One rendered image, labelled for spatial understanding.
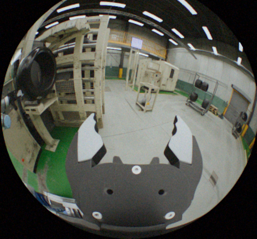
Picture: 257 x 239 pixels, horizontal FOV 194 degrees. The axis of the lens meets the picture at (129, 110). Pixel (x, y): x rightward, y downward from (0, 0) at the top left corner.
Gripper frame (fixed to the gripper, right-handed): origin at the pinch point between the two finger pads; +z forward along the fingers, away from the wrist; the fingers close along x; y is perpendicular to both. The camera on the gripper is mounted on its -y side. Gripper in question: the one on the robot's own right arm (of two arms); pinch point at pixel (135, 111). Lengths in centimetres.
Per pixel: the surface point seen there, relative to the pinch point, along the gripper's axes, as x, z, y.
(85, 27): -56, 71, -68
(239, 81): 1024, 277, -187
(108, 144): -40, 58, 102
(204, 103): 351, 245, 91
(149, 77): 87, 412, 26
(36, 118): -128, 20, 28
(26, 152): -143, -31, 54
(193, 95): 325, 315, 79
